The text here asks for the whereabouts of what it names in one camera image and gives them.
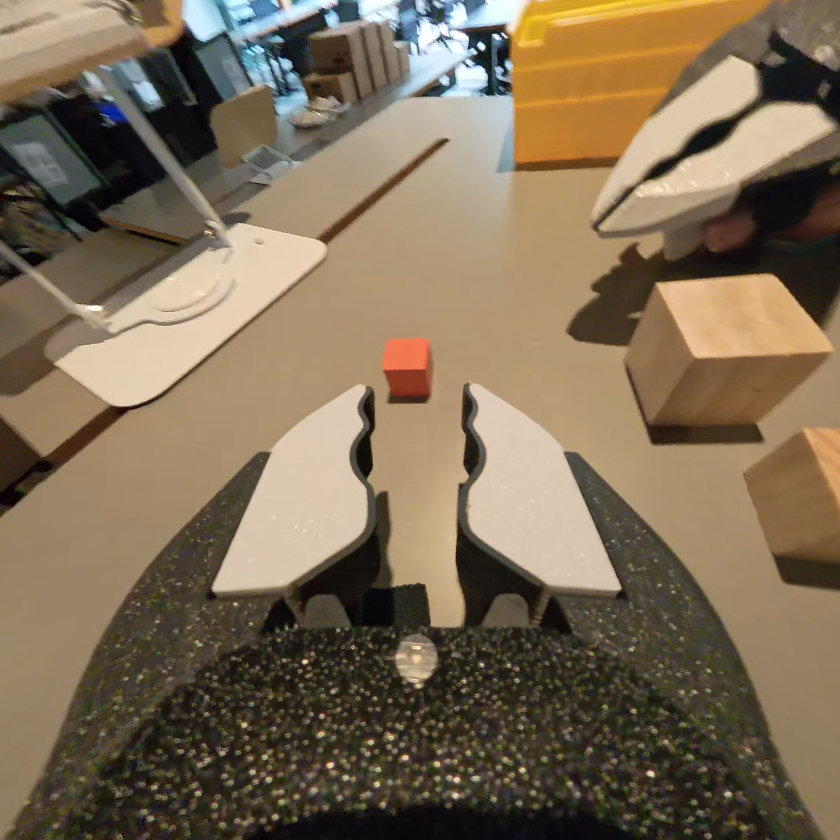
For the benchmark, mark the grey background table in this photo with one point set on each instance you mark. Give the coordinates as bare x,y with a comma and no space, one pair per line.
315,144

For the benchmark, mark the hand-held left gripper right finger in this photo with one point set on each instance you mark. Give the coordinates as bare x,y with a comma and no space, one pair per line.
531,518

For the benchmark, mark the crumpled white wrapper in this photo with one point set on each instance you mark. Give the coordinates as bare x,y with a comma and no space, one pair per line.
318,113

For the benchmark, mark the wooden board white document stand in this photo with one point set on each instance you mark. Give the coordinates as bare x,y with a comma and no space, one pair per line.
197,328

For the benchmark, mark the yellow plastic bin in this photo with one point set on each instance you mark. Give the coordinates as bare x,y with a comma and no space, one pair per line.
577,92

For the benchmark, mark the small red cube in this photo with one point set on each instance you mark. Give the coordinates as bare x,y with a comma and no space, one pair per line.
407,367

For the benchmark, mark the black framed sign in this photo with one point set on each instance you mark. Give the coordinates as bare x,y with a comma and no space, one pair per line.
46,164

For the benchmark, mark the stack of cardboard boxes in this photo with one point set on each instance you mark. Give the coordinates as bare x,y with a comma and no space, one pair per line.
354,56

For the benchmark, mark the small wooden tablet stand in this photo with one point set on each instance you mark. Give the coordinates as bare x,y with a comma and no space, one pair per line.
243,124

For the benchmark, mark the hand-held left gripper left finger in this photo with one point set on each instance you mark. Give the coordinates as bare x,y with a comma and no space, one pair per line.
302,512

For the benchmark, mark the light wooden cube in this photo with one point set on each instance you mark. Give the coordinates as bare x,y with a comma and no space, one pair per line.
804,499
715,348

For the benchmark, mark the person's right hand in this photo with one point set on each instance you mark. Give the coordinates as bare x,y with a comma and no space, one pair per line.
725,235

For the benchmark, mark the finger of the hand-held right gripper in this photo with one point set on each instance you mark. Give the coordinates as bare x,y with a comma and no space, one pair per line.
735,157
695,105

